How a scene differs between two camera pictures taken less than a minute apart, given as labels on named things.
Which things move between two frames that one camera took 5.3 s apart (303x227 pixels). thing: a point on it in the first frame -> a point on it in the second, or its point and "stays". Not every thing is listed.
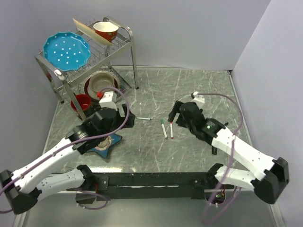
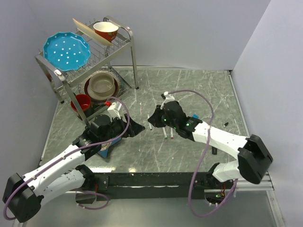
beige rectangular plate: (89, 31) stays
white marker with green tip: (164, 128) stays
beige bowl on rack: (98, 81) stays
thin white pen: (144, 118) -> (150, 127)
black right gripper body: (181, 121) -> (164, 121)
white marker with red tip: (171, 130) stays
